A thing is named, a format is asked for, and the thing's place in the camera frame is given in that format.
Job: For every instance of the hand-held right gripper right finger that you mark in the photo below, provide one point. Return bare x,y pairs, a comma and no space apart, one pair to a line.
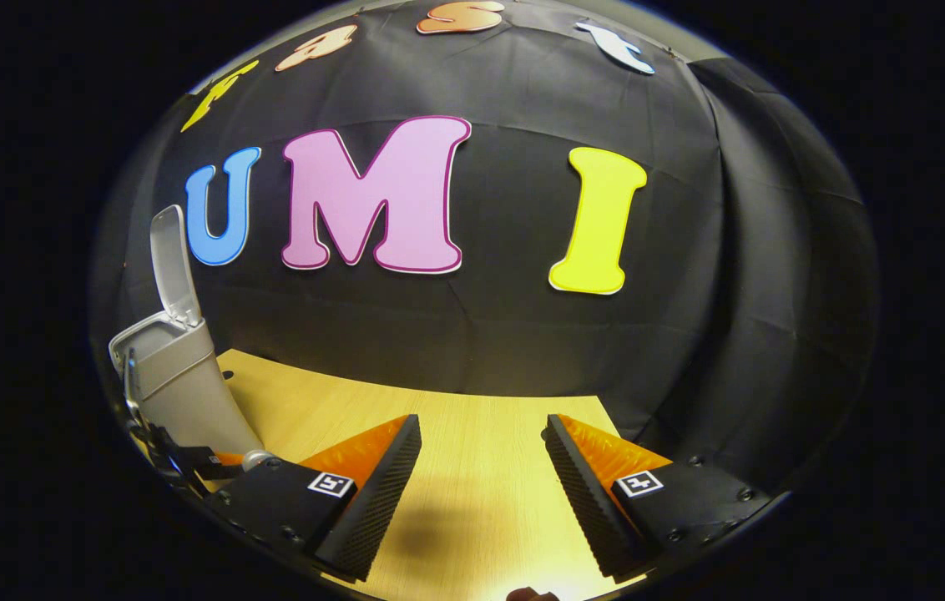
593,501

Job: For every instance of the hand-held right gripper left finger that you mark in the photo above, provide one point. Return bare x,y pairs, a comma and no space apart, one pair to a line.
376,501

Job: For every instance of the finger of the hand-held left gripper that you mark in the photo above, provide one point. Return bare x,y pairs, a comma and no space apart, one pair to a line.
197,463

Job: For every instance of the white desktop garbage bin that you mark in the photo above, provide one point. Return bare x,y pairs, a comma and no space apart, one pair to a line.
180,384

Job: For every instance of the black backdrop cloth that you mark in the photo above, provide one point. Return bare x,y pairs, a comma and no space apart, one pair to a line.
506,334

